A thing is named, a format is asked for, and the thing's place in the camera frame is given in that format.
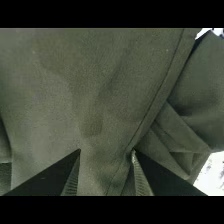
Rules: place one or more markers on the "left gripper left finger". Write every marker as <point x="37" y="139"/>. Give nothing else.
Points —
<point x="50" y="180"/>

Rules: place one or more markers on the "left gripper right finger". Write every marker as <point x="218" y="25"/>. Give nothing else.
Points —
<point x="163" y="181"/>

